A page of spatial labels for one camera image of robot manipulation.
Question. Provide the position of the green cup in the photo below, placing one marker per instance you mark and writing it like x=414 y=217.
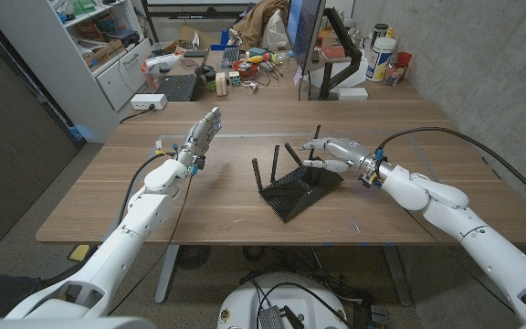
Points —
x=212 y=86

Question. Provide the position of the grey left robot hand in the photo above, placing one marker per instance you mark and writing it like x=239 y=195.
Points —
x=199 y=139

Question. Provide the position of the white plastic bag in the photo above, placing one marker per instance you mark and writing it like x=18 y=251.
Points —
x=274 y=32

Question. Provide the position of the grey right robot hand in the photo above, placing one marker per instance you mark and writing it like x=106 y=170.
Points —
x=347 y=153

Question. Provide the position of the flat computer monitor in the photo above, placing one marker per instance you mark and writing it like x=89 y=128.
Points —
x=306 y=27

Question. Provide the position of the grey table leg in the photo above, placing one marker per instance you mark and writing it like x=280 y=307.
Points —
x=166 y=274
x=397 y=274

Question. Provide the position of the small white box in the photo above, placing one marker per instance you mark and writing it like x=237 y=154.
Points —
x=352 y=93

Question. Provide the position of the black laptop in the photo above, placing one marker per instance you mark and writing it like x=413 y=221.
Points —
x=178 y=87

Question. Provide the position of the red bowl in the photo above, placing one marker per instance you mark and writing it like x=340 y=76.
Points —
x=248 y=69

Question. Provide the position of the clear glass with items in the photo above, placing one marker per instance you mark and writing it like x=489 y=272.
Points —
x=395 y=75

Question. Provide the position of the clear plastic package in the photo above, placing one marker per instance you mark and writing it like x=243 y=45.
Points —
x=160 y=66

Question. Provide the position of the white power strip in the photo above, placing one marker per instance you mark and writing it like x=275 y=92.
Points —
x=146 y=101

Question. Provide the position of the jar with black lid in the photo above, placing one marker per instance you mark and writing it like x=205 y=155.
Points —
x=380 y=32

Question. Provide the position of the black router with antennas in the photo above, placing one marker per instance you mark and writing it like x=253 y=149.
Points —
x=290 y=192

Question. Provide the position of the yellow pad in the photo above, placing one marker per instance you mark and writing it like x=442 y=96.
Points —
x=79 y=252

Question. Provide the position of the yellow and red toy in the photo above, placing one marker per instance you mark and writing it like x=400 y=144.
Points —
x=260 y=58

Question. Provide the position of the teal box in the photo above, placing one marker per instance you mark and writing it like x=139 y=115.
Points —
x=257 y=51

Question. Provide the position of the colourful puzzle cube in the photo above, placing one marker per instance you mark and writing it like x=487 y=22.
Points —
x=234 y=78

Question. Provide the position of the white shelf cabinet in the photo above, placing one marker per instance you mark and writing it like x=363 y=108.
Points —
x=48 y=59

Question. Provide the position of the white wipes canister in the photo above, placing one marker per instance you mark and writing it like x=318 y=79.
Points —
x=380 y=59

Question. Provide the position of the red cup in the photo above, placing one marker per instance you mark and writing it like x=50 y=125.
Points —
x=404 y=59

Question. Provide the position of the maroon notebook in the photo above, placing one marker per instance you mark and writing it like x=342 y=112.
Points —
x=188 y=63

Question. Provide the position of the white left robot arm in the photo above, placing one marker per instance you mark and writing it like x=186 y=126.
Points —
x=121 y=242

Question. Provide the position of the red book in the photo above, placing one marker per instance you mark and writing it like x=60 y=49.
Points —
x=333 y=52

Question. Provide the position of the white robot torso base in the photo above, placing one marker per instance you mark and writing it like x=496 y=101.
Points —
x=245 y=306

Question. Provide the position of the blue box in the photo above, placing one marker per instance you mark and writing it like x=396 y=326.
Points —
x=223 y=40

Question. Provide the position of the round black fan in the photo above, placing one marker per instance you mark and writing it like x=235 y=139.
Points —
x=193 y=257

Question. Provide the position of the tan wooden block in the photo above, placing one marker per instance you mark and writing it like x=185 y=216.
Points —
x=221 y=84

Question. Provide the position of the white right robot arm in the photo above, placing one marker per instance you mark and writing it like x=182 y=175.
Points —
x=487 y=237

